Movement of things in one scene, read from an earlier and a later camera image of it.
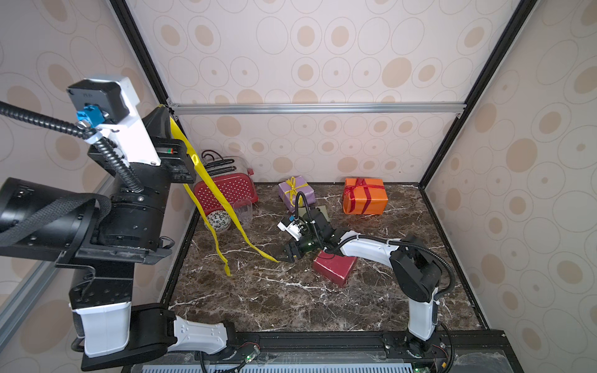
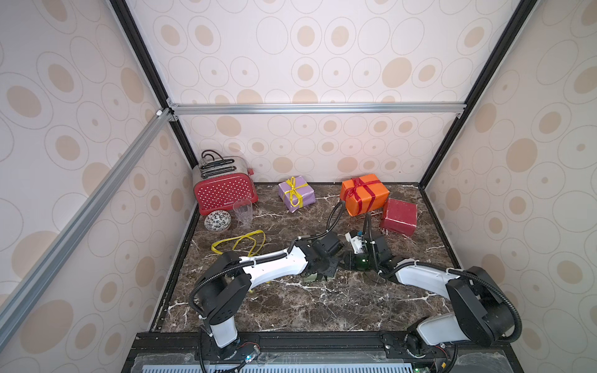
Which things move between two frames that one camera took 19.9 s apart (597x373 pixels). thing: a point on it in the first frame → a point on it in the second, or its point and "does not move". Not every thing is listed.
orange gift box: [364, 196] does not move
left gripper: [163, 130] → [334, 265]
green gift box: [302, 210] → [312, 277]
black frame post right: [497, 54] does not move
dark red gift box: [333, 267] → [399, 217]
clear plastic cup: [243, 208] does not move
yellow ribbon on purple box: [292, 192] does not move
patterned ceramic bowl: [219, 220] does not move
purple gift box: [288, 189] does not move
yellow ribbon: [212, 226] → [241, 238]
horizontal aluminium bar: [199, 109] does not move
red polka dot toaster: [232, 176] does not move
